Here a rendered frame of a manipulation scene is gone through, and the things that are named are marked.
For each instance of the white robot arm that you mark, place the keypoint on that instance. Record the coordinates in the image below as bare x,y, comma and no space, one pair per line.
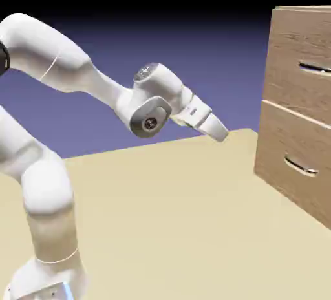
64,67

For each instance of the small light wood drawer front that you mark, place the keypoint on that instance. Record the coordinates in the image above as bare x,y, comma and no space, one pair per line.
289,150

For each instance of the light wood cabinet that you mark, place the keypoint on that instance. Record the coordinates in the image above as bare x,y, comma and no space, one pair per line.
297,124

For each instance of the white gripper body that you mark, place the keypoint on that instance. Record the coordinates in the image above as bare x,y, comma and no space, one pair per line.
216,126

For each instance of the large light wood drawer front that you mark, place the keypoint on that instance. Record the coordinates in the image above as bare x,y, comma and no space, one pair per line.
294,46

